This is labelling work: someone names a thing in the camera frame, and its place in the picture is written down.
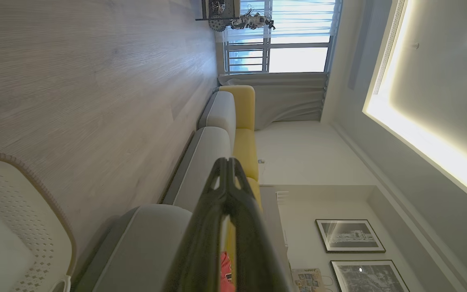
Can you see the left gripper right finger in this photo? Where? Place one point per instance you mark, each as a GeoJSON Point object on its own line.
{"type": "Point", "coordinates": [253, 251]}

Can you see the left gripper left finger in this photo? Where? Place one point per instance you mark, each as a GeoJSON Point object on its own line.
{"type": "Point", "coordinates": [201, 243]}

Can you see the red printed garment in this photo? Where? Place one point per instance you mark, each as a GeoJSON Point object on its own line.
{"type": "Point", "coordinates": [226, 271]}

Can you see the white perforated laundry basket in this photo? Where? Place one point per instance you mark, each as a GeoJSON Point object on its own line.
{"type": "Point", "coordinates": [18, 219]}

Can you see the colourful magazine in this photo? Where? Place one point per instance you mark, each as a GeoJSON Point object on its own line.
{"type": "Point", "coordinates": [308, 280]}

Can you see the yellow and grey sofa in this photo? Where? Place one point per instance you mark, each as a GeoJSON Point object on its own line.
{"type": "Point", "coordinates": [209, 154]}

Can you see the black framed building picture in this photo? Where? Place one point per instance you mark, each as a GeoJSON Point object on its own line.
{"type": "Point", "coordinates": [349, 236]}

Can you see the black framed dark picture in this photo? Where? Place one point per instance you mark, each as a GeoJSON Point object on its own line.
{"type": "Point", "coordinates": [369, 278]}

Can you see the grey curtain beside sofa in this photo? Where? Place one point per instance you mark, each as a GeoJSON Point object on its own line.
{"type": "Point", "coordinates": [286, 97]}

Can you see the window with balcony railing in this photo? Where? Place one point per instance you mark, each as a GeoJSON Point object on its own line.
{"type": "Point", "coordinates": [298, 59]}

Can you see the long ceiling air vent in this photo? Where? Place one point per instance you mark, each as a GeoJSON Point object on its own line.
{"type": "Point", "coordinates": [389, 44]}

